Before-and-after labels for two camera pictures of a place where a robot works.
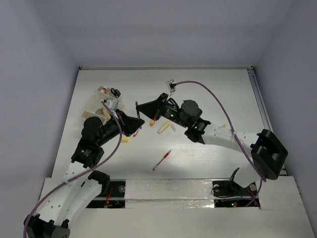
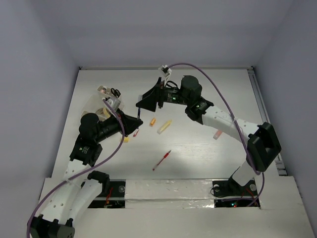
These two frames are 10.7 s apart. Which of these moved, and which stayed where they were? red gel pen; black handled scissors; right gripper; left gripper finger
Moved: right gripper
Stayed: left gripper finger; red gel pen; black handled scissors
